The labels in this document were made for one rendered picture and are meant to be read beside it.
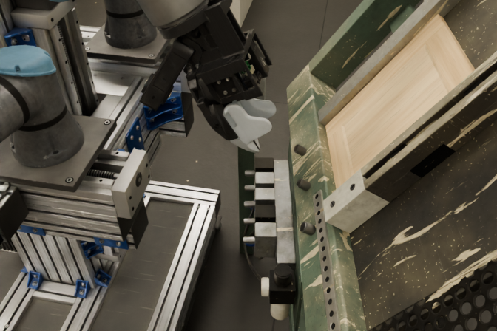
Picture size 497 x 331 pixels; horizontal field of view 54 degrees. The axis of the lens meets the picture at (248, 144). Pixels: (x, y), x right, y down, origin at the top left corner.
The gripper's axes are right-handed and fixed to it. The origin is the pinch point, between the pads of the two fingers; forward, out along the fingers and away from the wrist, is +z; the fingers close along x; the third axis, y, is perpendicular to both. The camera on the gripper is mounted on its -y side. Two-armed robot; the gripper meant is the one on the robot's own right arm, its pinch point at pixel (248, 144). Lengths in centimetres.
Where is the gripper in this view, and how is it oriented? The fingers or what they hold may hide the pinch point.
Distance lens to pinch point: 65.9
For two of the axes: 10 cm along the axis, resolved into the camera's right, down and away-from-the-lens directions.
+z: 4.5, 7.2, 5.2
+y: 8.7, -2.3, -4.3
